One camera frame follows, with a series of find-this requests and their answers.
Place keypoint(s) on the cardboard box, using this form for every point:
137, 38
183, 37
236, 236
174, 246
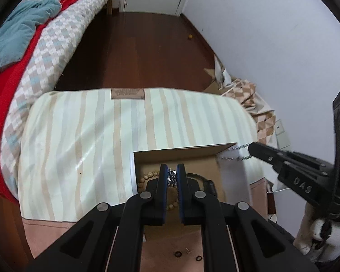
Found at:
187, 155

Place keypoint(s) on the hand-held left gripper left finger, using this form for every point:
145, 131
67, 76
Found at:
164, 177

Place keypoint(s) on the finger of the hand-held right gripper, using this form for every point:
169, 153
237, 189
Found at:
262, 150
300, 185

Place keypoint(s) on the teal blanket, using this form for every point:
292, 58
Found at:
19, 25

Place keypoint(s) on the striped cream mat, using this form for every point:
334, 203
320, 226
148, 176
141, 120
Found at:
87, 147

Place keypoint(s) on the black wristband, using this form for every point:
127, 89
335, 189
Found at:
208, 185

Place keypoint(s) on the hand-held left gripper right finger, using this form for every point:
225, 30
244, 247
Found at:
180, 181

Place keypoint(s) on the brown mat label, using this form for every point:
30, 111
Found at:
127, 94

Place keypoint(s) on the brown checkered cloth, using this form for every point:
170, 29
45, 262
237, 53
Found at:
255, 110

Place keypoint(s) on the pink table cover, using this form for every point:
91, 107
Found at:
59, 232

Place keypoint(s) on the checkered quilt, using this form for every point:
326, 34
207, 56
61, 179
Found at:
48, 62

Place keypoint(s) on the red blanket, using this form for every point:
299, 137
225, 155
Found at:
5, 99

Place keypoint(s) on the person's right hand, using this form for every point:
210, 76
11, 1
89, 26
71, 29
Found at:
318, 232

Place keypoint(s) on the torn cardboard pieces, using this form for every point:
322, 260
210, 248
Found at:
219, 73

